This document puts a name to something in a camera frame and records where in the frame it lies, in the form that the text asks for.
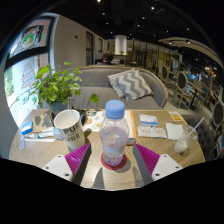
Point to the blue white small carton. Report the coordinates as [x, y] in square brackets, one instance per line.
[57, 133]

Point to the yellow table sticker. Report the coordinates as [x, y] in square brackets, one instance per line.
[175, 116]

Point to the white blue card pack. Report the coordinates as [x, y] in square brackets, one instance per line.
[148, 120]

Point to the flat round red coaster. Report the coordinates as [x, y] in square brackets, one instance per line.
[114, 167]

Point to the colourful window poster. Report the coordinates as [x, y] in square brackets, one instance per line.
[31, 37]

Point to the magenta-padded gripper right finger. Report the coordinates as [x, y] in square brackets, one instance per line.
[148, 159]

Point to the clear plastic cup with straw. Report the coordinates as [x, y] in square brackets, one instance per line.
[183, 143]

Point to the clear water bottle blue cap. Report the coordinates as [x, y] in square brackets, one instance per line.
[114, 140]

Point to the white printed menu booklet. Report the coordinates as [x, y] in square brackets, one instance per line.
[95, 121]

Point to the white paper packets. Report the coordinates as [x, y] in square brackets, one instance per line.
[151, 132]

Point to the grey white chevron cushion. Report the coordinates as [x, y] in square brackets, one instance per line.
[131, 83]

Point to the blister pill pack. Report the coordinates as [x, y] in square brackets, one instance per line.
[22, 142]

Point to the small blue white box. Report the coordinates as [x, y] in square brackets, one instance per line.
[27, 127]

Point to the group of dining chairs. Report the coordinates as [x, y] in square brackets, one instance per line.
[181, 83]

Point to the grey upholstered sofa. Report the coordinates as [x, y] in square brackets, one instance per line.
[100, 80]

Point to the white paper napkin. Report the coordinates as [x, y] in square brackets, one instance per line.
[173, 130]

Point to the white printed paper cup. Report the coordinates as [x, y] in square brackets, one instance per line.
[71, 131]

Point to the person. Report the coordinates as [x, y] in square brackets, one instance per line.
[107, 57]

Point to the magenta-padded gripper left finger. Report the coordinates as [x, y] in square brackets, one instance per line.
[76, 159]

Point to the group of ceiling lights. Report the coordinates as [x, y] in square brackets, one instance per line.
[98, 1]

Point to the potted green leafy plant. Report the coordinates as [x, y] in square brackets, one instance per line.
[56, 86]

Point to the white tube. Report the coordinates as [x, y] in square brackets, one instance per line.
[38, 135]

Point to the brown cardboard mat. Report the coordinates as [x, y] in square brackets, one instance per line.
[41, 122]

